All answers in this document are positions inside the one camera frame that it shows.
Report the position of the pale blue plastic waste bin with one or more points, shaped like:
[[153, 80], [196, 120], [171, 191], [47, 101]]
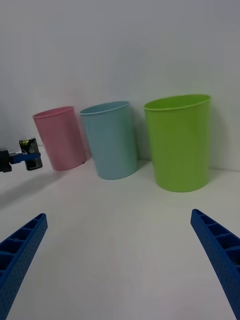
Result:
[[112, 142]]

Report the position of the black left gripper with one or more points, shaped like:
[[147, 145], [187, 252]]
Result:
[[4, 160]]

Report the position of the pink plastic waste bin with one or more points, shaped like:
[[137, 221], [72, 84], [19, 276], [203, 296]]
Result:
[[62, 140]]

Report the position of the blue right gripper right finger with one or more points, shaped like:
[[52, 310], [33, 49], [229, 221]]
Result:
[[220, 252]]

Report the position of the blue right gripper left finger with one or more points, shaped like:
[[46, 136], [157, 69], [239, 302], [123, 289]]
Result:
[[20, 252]]

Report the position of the green plastic waste bin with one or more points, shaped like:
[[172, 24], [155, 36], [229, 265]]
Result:
[[180, 147]]

